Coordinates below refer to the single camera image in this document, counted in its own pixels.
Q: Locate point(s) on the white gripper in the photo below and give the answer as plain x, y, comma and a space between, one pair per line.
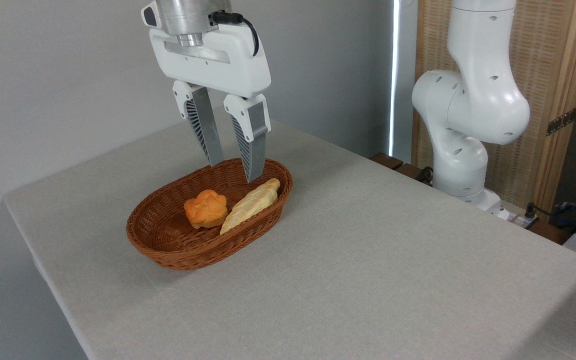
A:
218, 60

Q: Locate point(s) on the orange round bread roll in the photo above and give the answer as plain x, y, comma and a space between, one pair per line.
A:
205, 209

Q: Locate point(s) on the pale long bread loaf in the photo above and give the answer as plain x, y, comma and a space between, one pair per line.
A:
250, 204

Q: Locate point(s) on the brown wicker basket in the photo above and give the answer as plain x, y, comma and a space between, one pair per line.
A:
168, 240

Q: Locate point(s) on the brown wooden platform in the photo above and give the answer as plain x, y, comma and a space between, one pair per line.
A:
388, 161

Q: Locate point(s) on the white vertical light strip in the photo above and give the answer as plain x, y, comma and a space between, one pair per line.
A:
394, 75

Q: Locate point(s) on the white power strip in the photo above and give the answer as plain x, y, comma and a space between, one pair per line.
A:
515, 216

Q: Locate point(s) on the metal screen hinge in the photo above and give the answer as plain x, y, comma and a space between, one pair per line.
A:
562, 121

